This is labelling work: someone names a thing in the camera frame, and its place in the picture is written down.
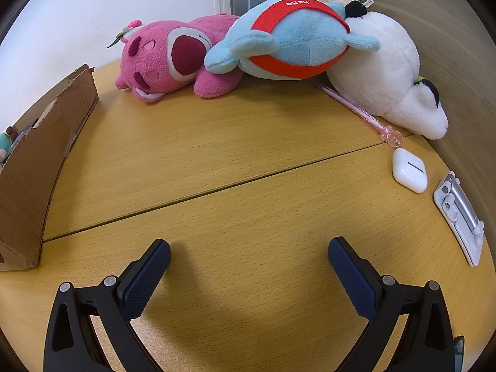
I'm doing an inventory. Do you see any pink transparent pen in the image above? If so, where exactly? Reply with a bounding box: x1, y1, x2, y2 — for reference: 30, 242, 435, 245
316, 82, 405, 150

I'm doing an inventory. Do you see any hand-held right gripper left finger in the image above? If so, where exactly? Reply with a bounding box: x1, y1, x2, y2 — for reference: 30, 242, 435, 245
43, 239, 172, 372

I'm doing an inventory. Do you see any wooden desk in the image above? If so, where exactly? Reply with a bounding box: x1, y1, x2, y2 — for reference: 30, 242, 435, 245
0, 60, 496, 372

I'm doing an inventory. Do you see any white plush dog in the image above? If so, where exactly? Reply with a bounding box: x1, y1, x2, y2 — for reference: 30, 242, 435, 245
327, 0, 450, 140

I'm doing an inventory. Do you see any brown cardboard box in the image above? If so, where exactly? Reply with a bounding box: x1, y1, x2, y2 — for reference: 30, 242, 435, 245
0, 64, 100, 272

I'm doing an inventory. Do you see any pink plush bear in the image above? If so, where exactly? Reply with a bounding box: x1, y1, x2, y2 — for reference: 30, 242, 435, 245
107, 13, 245, 104

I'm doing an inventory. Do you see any white folding phone stand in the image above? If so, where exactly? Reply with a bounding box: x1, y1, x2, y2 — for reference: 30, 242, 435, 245
433, 171, 485, 267

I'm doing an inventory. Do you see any white earbuds case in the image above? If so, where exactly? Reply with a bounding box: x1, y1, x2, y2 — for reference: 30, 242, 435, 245
392, 148, 428, 193

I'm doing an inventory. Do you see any blue plush with red band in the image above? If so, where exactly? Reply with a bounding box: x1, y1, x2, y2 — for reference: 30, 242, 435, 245
204, 0, 382, 81

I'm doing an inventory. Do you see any teal and pink plush toy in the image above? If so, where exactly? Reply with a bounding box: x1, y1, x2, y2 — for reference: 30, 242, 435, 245
0, 126, 18, 167

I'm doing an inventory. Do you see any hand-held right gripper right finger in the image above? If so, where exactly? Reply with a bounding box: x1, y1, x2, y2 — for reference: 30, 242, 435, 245
328, 236, 456, 372

